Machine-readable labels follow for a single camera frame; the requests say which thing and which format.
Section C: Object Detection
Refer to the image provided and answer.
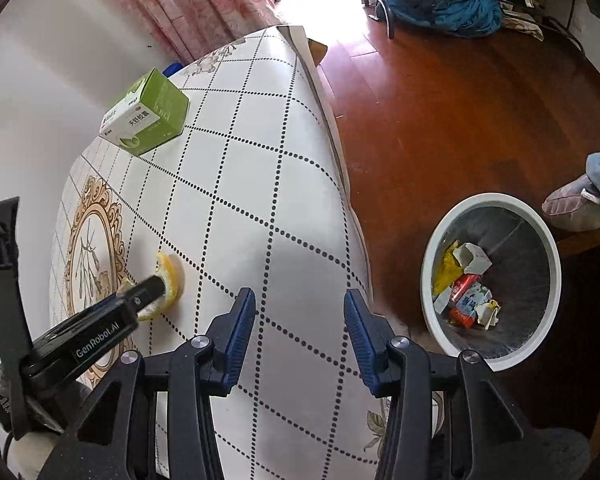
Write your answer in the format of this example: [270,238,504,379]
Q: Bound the metal stool frame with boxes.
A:
[360,0,396,40]

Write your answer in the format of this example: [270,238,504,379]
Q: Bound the blue and white milk carton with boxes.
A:
[450,275,493,320]

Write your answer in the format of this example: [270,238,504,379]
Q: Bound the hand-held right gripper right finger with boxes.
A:
[344,289,546,480]

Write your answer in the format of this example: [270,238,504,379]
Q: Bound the white round trash bin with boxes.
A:
[420,192,562,372]

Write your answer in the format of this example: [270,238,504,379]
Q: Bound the pink and white box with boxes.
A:
[454,242,492,275]

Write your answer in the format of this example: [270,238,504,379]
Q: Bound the wooden bed frame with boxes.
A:
[555,225,600,441]

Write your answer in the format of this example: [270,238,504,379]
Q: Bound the person's dark fleece pants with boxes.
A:
[525,427,592,480]

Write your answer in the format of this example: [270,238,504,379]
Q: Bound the yellow panda snack bag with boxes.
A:
[432,241,463,296]

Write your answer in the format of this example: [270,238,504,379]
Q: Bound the small white yellow peel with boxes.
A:
[477,299,502,330]

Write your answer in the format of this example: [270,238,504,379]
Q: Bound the pink floral curtain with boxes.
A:
[75,0,281,63]

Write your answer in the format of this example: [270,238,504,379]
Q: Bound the large pomelo peel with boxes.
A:
[117,251,181,322]

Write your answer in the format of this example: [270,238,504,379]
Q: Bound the green and white box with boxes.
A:
[99,67,190,157]

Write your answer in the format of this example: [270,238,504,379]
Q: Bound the floral cloth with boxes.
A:
[500,7,545,42]

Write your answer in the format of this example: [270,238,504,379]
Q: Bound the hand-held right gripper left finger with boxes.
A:
[37,287,256,480]

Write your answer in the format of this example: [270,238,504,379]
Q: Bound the blue jacket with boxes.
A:
[381,0,503,38]

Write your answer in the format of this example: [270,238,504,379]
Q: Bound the checked floral tablecloth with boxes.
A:
[49,25,436,480]

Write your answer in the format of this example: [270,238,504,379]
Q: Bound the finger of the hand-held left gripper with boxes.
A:
[125,274,167,312]

